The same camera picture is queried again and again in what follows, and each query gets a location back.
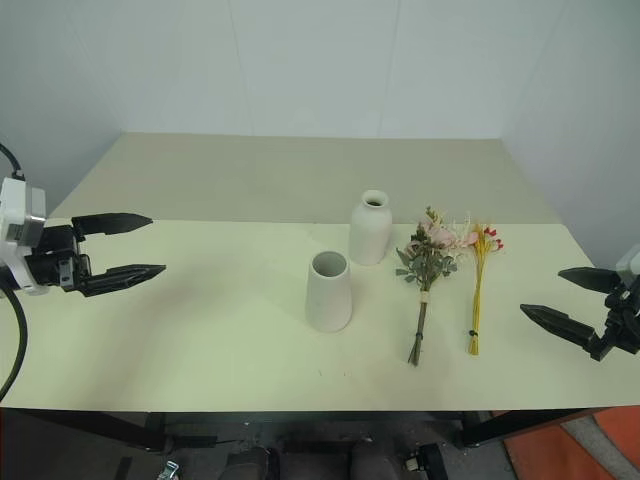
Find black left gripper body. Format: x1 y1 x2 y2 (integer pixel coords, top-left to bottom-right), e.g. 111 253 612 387
25 224 93 292

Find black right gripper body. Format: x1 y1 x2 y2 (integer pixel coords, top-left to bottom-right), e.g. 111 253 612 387
601 287 640 355

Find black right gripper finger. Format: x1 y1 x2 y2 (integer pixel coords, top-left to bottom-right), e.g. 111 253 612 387
519 302 614 362
558 266 626 297

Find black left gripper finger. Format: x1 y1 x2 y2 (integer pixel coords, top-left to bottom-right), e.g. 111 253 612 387
77 264 167 299
71 212 154 245

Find white tapered ceramic vase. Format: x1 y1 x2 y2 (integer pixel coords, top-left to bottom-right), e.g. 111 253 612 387
305 250 353 333

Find white bottle-shaped ceramic vase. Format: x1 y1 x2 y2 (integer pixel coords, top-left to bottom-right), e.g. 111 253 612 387
348 189 393 266

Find yellow stem red berry bouquet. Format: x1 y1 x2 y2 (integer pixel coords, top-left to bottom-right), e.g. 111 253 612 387
462 214 505 357

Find orange floor mat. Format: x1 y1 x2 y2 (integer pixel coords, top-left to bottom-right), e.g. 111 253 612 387
492 407 640 480

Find pink flower bouquet green leaves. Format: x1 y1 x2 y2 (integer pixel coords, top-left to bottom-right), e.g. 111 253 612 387
395 205 475 368

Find black caster wheel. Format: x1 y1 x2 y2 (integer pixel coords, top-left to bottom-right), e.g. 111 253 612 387
403 444 444 480

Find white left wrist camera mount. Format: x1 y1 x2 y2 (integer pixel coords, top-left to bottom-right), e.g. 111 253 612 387
0 176 48 296

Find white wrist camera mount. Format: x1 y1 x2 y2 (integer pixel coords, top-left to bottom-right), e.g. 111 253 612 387
0 176 48 296
614 248 640 291

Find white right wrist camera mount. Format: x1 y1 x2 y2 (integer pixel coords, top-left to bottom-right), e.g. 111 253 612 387
614 248 640 291

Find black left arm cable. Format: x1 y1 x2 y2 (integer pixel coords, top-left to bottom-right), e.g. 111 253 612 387
0 143 27 401

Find black metal table frame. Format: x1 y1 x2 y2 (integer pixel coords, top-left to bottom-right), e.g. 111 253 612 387
0 407 609 454

